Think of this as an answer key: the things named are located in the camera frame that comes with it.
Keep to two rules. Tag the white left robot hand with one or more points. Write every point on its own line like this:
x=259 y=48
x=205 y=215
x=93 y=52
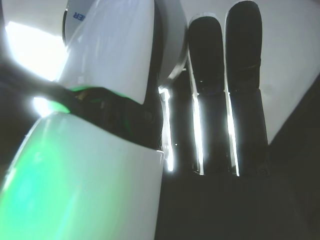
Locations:
x=225 y=200

